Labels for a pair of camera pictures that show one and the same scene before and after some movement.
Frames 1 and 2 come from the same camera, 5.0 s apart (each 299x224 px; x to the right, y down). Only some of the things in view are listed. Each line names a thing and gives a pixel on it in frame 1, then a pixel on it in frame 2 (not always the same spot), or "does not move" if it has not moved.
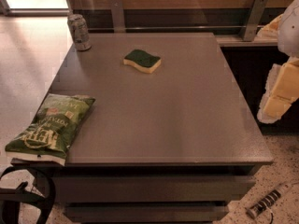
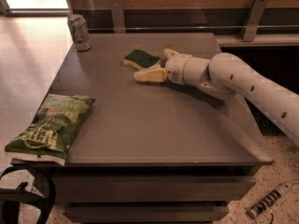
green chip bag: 53,130 does not move
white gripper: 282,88 -> 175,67
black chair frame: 10,197 does not move
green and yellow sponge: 142,60 does not move
